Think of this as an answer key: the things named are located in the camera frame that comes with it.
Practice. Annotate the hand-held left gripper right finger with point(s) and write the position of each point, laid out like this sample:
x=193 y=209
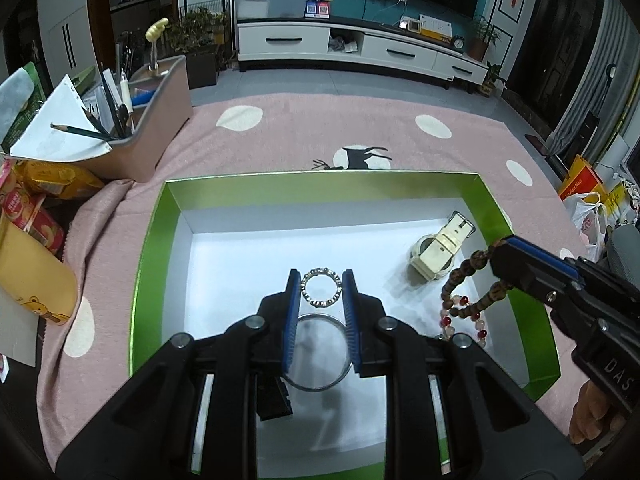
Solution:
x=351 y=320

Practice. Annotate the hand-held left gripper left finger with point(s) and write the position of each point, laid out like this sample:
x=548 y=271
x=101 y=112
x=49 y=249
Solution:
x=293 y=320

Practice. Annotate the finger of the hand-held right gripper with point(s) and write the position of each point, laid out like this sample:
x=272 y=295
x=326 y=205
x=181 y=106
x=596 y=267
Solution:
x=540 y=252
x=525 y=275

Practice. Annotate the thin silver bangle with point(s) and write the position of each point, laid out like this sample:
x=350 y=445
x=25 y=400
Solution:
x=315 y=388

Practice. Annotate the white wrist watch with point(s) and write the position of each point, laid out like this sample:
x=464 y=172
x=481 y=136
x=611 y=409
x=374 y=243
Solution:
x=440 y=255

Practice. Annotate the green cardboard box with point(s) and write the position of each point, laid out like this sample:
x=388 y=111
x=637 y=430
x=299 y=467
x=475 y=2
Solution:
x=150 y=260

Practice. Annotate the person's right hand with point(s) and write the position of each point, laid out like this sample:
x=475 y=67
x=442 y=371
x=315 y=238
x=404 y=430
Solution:
x=592 y=412

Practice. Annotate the white red plastic bag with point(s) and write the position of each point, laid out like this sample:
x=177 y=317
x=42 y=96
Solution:
x=587 y=220

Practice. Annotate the orange shopping bag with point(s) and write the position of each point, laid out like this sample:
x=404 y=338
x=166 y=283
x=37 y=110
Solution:
x=580 y=180

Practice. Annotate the small potted plant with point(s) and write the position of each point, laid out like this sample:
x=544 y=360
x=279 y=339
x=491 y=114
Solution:
x=492 y=82

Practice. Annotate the pink polka dot tablecloth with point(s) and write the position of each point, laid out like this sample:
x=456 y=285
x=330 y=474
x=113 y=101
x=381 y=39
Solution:
x=300 y=135

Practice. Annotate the tall potted plant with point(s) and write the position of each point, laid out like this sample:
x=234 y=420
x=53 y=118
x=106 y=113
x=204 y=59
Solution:
x=480 y=45

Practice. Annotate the small alarm clock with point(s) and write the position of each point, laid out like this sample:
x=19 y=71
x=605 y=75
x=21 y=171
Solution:
x=458 y=42

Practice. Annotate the beige desk organizer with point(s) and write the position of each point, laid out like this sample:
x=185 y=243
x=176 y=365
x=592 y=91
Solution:
x=150 y=135

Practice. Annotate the yellow desk calendar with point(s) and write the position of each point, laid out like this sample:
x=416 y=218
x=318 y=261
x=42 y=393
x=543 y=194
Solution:
x=436 y=26

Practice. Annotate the yellow snack packets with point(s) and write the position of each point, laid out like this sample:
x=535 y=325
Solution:
x=35 y=280

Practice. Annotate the small white device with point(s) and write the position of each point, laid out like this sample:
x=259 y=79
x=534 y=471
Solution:
x=410 y=23

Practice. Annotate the yellow snack packet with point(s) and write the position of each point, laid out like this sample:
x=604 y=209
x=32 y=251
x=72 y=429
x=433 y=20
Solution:
x=60 y=177

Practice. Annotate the bunch of pens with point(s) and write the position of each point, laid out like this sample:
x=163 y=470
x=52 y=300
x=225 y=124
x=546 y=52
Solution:
x=120 y=105

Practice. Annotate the white tv cabinet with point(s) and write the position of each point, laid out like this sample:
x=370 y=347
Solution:
x=280 y=40

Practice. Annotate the black pencil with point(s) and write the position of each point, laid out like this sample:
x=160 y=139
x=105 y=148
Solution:
x=80 y=131

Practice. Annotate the red snack packet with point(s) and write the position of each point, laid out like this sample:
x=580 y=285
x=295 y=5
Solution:
x=25 y=210

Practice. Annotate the leafy plants in dark planter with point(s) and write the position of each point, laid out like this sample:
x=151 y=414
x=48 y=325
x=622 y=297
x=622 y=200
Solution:
x=200 y=35

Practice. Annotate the white paper sheet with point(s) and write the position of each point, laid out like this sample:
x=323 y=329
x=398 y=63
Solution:
x=45 y=135

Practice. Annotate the small blue display box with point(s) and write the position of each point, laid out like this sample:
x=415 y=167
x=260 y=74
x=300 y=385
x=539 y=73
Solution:
x=318 y=7

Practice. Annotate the clear storage box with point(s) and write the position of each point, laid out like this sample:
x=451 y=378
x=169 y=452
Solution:
x=270 y=4

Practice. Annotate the yellow hand-shaped stick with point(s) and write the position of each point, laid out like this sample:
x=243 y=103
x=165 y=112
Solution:
x=156 y=30

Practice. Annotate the green packet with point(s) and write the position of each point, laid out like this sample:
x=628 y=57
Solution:
x=22 y=112

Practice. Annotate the white cabinet door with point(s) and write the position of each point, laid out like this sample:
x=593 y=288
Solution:
x=65 y=25

